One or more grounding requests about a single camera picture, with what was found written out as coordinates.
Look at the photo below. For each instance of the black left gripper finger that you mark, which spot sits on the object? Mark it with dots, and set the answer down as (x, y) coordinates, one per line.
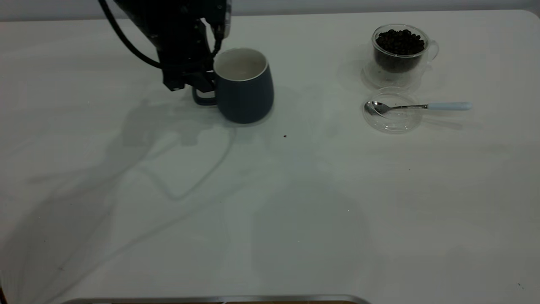
(204, 81)
(174, 83)

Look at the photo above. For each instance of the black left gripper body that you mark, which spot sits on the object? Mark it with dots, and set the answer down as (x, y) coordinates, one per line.
(185, 55)

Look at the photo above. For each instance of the dark grey ceramic mug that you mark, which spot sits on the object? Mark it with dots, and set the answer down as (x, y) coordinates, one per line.
(247, 99)

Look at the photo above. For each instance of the clear round lid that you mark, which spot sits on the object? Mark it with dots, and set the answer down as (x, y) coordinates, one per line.
(394, 124)

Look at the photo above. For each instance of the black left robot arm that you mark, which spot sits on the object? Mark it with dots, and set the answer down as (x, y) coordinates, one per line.
(164, 17)

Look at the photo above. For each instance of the coffee beans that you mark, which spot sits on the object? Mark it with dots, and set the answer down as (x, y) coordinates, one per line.
(400, 42)

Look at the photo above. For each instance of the clear glass saucer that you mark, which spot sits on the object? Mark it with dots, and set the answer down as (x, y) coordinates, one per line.
(371, 80)

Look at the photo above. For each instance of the silver metal edge strip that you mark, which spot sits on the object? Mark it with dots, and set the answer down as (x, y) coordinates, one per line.
(211, 300)

